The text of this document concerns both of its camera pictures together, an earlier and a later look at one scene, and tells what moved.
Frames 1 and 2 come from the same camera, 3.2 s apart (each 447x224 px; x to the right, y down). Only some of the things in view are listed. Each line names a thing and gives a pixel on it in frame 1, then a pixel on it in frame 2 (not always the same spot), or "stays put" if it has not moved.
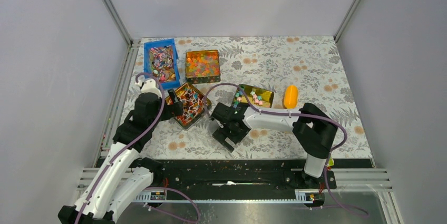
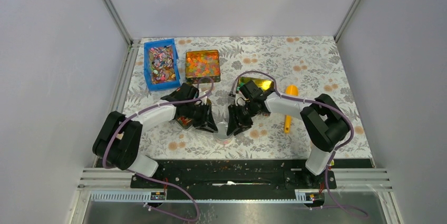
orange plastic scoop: (291, 97) stays put
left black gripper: (172, 110) to (211, 126)
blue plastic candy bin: (161, 59) stays put
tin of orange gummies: (202, 66) stays put
